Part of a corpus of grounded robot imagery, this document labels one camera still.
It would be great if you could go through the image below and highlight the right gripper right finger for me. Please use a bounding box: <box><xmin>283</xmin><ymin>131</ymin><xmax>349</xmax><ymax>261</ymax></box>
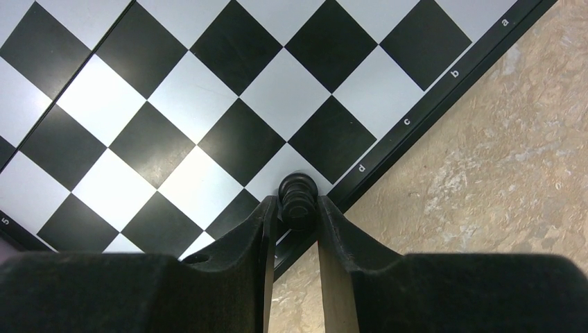
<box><xmin>318</xmin><ymin>196</ymin><xmax>587</xmax><ymax>332</ymax></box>

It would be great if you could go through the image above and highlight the black chess king piece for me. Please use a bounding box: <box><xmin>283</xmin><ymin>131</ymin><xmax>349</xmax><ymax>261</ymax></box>
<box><xmin>278</xmin><ymin>172</ymin><xmax>318</xmax><ymax>231</ymax></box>

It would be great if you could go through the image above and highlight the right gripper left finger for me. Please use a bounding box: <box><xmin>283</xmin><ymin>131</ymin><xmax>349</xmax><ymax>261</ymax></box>
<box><xmin>1</xmin><ymin>196</ymin><xmax>278</xmax><ymax>332</ymax></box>

